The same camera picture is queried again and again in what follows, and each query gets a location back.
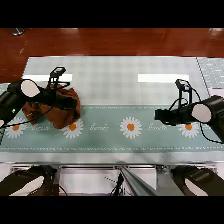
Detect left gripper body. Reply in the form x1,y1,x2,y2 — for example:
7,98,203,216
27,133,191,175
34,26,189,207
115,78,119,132
52,90,79,111

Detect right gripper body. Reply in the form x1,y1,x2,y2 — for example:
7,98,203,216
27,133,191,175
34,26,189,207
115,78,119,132
153,105,195,127

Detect brown T-shirt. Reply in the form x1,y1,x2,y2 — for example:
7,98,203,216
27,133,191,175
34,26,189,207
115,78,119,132
22,84,82,130

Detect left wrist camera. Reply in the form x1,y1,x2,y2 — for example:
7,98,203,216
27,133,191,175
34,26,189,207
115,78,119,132
47,66,68,90

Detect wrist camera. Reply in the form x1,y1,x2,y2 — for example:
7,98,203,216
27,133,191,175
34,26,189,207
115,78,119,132
47,66,68,90
174,78,193,108

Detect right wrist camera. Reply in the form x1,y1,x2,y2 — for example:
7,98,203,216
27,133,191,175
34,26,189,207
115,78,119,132
174,78,193,108

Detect black cable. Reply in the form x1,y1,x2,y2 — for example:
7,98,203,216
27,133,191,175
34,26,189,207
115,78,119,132
198,122,224,145
104,171,127,197

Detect silver frame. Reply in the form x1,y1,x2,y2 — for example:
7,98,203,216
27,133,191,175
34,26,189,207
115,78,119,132
0,161,224,197

